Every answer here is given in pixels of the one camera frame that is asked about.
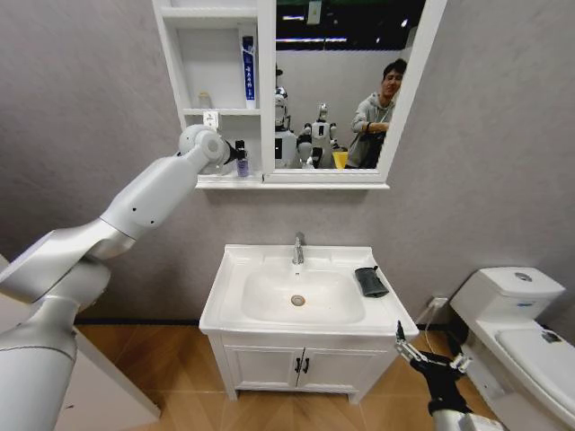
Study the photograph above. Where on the purple label shampoo bottle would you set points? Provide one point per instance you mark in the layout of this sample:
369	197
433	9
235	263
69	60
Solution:
242	167

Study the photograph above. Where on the white furniture panel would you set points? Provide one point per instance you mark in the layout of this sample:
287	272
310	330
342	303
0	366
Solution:
108	386

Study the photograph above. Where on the blue white toothpaste tube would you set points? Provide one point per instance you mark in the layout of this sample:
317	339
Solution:
249	72

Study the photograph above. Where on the small clear jar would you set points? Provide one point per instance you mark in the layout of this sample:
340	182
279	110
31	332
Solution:
204	99

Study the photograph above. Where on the white black humanoid robot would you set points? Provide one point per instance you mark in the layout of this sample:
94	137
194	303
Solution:
320	134

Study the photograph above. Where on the chrome faucet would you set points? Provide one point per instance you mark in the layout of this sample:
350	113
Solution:
298	249

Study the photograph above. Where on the white ceramic washbasin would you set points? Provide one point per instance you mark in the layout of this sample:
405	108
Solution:
305	292

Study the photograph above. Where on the white toilet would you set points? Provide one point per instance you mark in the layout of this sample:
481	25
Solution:
521	341

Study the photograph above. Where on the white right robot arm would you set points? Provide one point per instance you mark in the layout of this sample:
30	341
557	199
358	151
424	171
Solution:
453	422

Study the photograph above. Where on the white toilet lid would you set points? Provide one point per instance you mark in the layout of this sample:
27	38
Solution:
539	359

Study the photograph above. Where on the yellow bin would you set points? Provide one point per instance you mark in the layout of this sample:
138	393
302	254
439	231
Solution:
340	160

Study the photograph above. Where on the dark grey folded towel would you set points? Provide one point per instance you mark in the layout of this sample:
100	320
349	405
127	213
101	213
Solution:
370	282

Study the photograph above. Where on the chrome toilet flush button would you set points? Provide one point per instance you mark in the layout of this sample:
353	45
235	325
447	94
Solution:
523	276

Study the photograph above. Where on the cabinet mirror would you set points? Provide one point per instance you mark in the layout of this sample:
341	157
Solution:
341	90

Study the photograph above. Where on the white wall cabinet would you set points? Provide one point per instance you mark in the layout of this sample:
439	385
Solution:
215	67

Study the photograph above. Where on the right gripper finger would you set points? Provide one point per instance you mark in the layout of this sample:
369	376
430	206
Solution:
406	346
462	362

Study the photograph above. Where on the white vanity cabinet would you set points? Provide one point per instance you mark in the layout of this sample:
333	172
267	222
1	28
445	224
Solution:
296	363

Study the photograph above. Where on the white wall socket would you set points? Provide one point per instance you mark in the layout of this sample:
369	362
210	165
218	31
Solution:
437	303

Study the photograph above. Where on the person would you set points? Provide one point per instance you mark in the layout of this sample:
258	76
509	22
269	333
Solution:
370	125

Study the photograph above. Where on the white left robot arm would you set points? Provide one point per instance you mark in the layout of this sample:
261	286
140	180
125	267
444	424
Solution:
148	193

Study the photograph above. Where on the metal sink drain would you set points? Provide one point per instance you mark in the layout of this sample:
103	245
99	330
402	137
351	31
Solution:
298	299

